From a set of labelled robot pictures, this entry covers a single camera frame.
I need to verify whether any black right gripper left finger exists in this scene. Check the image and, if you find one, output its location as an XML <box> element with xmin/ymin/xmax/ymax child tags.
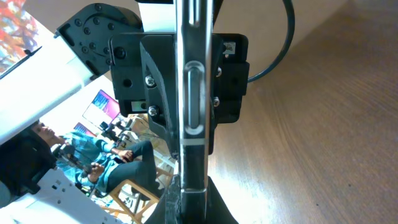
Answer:
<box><xmin>144</xmin><ymin>174</ymin><xmax>182</xmax><ymax>224</ymax></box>

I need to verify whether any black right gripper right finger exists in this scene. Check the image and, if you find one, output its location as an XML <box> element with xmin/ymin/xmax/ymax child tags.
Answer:
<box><xmin>206</xmin><ymin>177</ymin><xmax>238</xmax><ymax>224</ymax></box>

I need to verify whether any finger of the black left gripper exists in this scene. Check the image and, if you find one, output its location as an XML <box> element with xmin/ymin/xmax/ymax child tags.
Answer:
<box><xmin>209</xmin><ymin>34</ymin><xmax>250</xmax><ymax>154</ymax></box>

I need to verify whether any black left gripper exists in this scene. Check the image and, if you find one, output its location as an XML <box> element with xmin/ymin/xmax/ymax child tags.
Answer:
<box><xmin>110</xmin><ymin>33</ymin><xmax>179</xmax><ymax>159</ymax></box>

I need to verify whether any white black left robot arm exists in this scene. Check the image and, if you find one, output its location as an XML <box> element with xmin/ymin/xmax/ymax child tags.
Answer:
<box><xmin>1</xmin><ymin>1</ymin><xmax>249</xmax><ymax>223</ymax></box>

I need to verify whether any wooden chair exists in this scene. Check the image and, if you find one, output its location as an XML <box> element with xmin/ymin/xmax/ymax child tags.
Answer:
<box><xmin>100</xmin><ymin>180</ymin><xmax>159</xmax><ymax>224</ymax></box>

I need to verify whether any seated person in blue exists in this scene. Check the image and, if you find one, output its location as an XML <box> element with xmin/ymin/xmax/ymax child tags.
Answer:
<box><xmin>29</xmin><ymin>120</ymin><xmax>164</xmax><ymax>198</ymax></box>

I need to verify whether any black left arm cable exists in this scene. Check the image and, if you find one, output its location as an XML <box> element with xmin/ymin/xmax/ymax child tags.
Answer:
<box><xmin>247</xmin><ymin>0</ymin><xmax>295</xmax><ymax>83</ymax></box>

